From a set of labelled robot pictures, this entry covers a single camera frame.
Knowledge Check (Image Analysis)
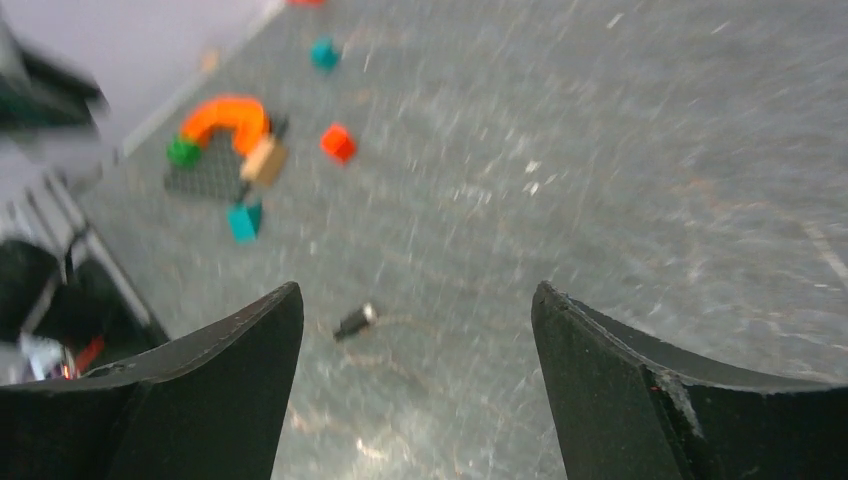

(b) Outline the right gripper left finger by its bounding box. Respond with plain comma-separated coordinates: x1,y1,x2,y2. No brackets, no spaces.
1,282,304,479

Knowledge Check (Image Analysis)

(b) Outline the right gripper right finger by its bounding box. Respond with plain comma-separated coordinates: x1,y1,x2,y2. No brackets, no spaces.
531,282,847,479

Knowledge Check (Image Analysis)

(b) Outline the wooden block near arch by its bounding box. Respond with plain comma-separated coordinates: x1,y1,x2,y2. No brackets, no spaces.
240,135,288,188

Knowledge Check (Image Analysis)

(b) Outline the green block under arch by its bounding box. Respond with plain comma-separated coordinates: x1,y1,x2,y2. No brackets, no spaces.
166,136,202,168

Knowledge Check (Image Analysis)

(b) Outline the grey studded base plate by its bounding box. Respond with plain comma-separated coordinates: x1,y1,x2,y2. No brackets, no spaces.
164,116,289,203

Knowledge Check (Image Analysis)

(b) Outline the small teal cube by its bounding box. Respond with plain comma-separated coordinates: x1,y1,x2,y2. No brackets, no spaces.
310,37,342,72

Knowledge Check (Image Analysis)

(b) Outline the teal block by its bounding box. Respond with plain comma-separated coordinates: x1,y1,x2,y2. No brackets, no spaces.
228,201,263,244

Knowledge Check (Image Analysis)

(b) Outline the orange U-shaped block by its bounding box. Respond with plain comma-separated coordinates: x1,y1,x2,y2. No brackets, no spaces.
179,96,271,156

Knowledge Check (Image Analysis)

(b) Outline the black pen cap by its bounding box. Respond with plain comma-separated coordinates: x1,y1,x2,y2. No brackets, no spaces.
333,302,378,342

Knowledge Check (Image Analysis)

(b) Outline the red L-shaped block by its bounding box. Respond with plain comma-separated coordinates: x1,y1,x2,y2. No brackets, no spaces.
286,0,327,8

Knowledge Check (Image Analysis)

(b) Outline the small red cube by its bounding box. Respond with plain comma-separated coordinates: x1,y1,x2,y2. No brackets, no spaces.
320,124,357,165

